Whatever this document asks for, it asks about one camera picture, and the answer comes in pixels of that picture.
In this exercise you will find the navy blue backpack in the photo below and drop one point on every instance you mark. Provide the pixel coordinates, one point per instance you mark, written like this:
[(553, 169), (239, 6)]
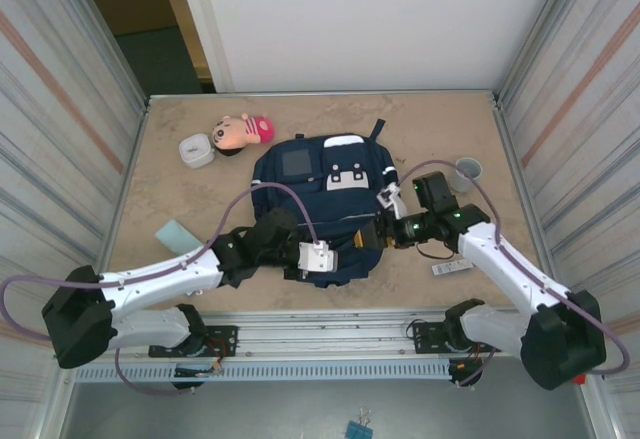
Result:
[(345, 204)]

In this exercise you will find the light blue case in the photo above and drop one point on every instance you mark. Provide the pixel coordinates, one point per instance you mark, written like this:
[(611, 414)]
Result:
[(175, 236)]

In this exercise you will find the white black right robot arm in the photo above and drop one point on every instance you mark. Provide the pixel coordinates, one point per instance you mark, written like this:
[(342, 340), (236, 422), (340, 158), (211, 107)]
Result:
[(510, 264)]

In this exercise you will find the black silver rectangular box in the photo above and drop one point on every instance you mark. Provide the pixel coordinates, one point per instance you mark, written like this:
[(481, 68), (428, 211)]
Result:
[(445, 269)]

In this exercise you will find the grey cup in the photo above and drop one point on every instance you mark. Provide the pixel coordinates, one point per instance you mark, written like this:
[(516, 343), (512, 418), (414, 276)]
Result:
[(462, 185)]

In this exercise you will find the pink plush doll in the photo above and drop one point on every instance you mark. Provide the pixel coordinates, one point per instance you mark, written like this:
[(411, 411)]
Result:
[(235, 134)]

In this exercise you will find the white square box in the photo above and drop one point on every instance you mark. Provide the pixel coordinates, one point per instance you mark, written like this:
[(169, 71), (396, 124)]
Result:
[(195, 151)]

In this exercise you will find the blue binder clip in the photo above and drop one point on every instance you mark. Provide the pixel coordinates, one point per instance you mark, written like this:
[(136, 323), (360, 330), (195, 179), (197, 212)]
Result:
[(353, 430), (366, 431)]

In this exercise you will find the red block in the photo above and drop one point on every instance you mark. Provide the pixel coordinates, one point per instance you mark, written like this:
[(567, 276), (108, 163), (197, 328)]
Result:
[(580, 380)]

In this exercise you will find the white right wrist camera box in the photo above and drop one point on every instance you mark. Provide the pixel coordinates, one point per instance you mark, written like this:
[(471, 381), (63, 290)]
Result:
[(387, 195)]

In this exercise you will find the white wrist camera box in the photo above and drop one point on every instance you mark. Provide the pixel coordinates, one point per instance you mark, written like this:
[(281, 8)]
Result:
[(387, 195), (317, 256)]

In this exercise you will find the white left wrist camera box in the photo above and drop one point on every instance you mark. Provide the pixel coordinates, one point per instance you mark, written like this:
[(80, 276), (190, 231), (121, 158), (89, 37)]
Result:
[(317, 256)]

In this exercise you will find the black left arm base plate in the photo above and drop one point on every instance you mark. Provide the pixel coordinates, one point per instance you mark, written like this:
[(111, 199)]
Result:
[(225, 339)]

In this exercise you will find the aluminium rail frame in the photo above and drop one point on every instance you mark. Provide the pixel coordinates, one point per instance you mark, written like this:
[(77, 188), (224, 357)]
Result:
[(325, 331)]

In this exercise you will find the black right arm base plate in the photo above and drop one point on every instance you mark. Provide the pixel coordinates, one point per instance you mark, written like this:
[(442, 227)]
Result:
[(425, 334)]

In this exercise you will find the beige door frame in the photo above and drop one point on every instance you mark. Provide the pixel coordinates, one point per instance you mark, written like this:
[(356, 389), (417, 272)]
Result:
[(186, 24)]

